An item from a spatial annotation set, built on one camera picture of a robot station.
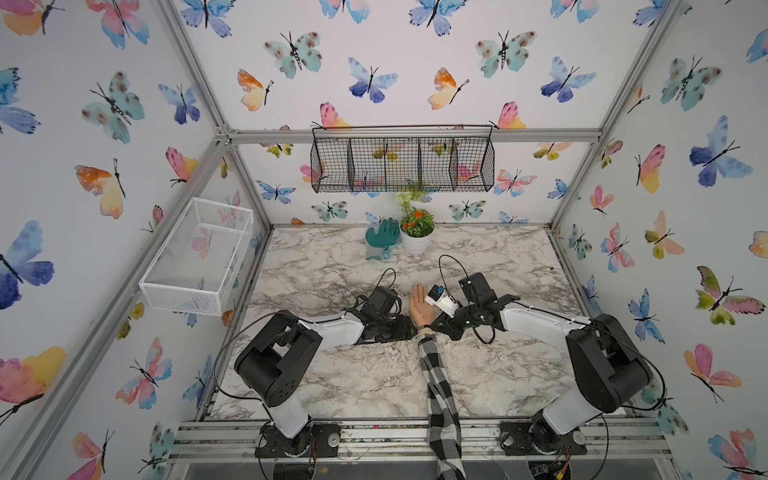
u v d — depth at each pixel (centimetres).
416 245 107
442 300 79
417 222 99
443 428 71
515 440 73
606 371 45
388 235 117
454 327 79
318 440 74
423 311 93
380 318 76
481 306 72
